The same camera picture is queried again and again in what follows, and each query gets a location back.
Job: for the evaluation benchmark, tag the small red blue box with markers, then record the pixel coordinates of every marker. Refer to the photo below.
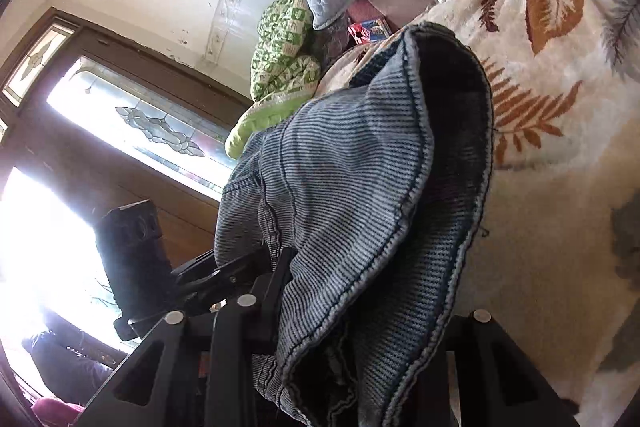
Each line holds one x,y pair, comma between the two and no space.
369,31

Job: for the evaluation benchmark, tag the leaf pattern beige blanket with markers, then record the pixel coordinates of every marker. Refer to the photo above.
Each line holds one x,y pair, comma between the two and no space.
557,263

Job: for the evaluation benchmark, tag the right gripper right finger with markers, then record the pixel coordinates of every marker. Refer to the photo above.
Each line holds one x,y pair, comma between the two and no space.
497,383

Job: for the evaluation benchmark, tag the stained glass window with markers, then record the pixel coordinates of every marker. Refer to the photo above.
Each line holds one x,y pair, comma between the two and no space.
88,109

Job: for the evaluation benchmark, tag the grey denim pants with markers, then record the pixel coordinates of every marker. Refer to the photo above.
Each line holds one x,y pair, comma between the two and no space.
379,189

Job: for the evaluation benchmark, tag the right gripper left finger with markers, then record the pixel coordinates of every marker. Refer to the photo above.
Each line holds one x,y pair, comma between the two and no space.
195,365

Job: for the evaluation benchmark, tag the green patterned quilt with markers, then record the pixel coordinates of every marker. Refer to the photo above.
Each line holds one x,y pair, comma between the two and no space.
282,78

